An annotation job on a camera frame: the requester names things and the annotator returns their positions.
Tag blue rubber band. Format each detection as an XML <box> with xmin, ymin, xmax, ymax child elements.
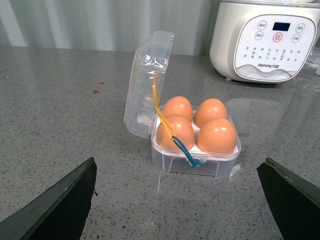
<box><xmin>171</xmin><ymin>135</ymin><xmax>203</xmax><ymax>168</ymax></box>

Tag brown egg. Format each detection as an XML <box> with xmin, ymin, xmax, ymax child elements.
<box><xmin>196</xmin><ymin>118</ymin><xmax>237</xmax><ymax>154</ymax></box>
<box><xmin>156</xmin><ymin>114</ymin><xmax>195</xmax><ymax>150</ymax></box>
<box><xmin>194</xmin><ymin>98</ymin><xmax>228</xmax><ymax>129</ymax></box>
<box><xmin>161</xmin><ymin>96</ymin><xmax>193</xmax><ymax>123</ymax></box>

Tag clear plastic bag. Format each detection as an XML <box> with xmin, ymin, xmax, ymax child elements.
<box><xmin>303</xmin><ymin>47</ymin><xmax>320</xmax><ymax>76</ymax></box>

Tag white Joyoung cooker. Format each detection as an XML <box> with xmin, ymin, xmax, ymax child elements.
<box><xmin>209</xmin><ymin>0</ymin><xmax>320</xmax><ymax>84</ymax></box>

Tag brown egg in box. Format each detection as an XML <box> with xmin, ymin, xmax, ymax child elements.
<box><xmin>156</xmin><ymin>114</ymin><xmax>195</xmax><ymax>150</ymax></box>
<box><xmin>161</xmin><ymin>96</ymin><xmax>193</xmax><ymax>123</ymax></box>
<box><xmin>194</xmin><ymin>98</ymin><xmax>228</xmax><ymax>129</ymax></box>

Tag clear plastic egg box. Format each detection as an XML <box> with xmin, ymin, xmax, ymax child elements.
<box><xmin>123</xmin><ymin>30</ymin><xmax>242</xmax><ymax>179</ymax></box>

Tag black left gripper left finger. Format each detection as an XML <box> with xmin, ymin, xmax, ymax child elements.
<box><xmin>0</xmin><ymin>157</ymin><xmax>97</xmax><ymax>240</ymax></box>

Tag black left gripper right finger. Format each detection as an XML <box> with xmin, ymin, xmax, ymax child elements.
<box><xmin>257</xmin><ymin>157</ymin><xmax>320</xmax><ymax>240</ymax></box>

